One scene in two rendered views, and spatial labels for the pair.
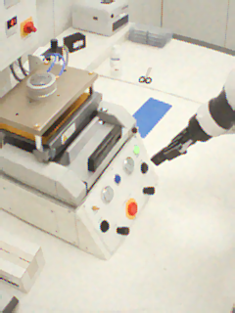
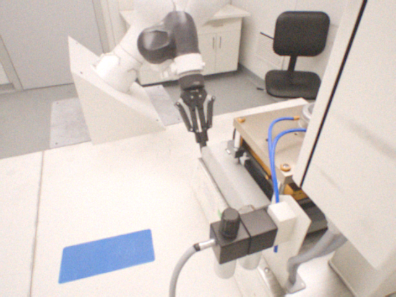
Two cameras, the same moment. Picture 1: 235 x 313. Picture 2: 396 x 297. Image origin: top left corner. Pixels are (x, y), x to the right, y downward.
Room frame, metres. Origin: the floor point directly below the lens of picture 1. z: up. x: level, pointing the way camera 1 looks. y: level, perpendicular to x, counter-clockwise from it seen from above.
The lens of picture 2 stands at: (1.36, 0.32, 1.39)
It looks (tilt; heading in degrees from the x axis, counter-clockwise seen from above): 38 degrees down; 224
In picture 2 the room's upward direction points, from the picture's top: straight up
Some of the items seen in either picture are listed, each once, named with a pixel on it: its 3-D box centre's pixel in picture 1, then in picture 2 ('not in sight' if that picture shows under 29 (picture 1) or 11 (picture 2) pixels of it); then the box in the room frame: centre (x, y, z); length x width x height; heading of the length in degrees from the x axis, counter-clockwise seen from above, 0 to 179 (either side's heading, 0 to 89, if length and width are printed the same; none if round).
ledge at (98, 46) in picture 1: (70, 55); not in sight; (1.68, 0.22, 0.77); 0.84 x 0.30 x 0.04; 155
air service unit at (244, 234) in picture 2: (52, 62); (241, 238); (1.15, 0.21, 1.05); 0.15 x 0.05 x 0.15; 153
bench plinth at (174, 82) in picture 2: not in sight; (183, 72); (-0.93, -2.07, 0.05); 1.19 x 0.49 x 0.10; 155
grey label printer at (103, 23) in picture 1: (101, 13); not in sight; (1.95, 0.08, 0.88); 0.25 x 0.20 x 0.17; 59
